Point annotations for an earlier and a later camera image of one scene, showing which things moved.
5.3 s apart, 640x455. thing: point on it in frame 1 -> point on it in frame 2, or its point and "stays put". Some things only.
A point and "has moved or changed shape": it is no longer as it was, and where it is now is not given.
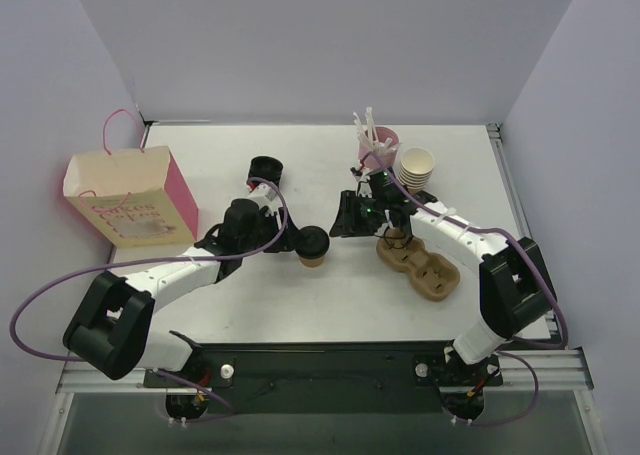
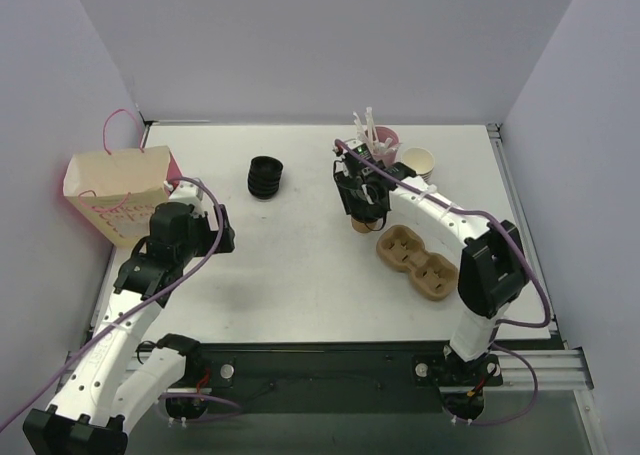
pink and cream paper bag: [134, 198] stays put
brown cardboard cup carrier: [434, 275] stays put
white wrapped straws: [369, 135] stays put
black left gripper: [288, 232] -> [220, 232]
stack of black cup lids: [265, 167] stays put
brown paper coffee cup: [311, 262] has moved or changed shape
